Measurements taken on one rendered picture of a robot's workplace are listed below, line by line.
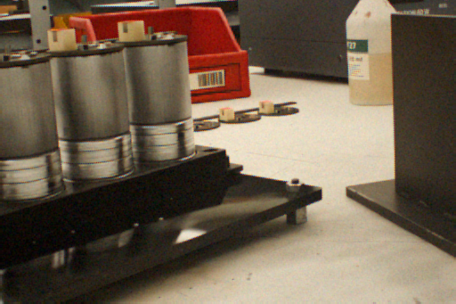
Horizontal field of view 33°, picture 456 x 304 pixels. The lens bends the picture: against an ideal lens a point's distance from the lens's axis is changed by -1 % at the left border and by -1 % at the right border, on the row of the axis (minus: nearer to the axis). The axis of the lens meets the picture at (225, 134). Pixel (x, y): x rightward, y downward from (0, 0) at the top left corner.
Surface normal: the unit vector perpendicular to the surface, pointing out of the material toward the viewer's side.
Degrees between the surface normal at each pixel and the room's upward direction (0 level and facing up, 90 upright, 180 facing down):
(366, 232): 0
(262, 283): 0
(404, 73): 90
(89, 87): 90
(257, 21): 90
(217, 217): 0
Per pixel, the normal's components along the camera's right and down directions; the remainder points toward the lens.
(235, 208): -0.07, -0.98
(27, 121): 0.55, 0.13
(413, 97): -0.95, 0.12
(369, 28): -0.39, 0.19
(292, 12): -0.85, 0.16
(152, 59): 0.06, 0.19
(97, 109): 0.31, 0.17
